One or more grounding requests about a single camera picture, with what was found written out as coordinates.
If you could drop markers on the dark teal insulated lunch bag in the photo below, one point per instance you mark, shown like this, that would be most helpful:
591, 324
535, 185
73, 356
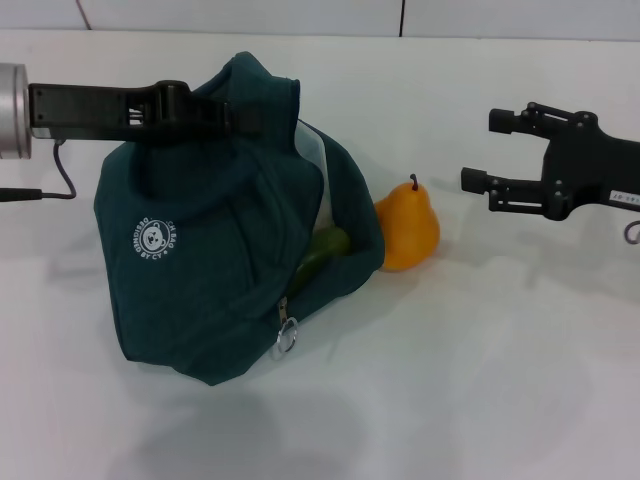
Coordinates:
210, 280

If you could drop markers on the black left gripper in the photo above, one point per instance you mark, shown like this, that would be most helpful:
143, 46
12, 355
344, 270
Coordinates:
75, 112

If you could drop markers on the yellow orange pear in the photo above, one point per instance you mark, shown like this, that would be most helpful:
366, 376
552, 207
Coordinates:
407, 230

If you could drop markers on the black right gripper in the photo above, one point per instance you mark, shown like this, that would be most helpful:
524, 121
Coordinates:
590, 170

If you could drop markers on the green cucumber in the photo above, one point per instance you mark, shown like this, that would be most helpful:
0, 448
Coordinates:
322, 250

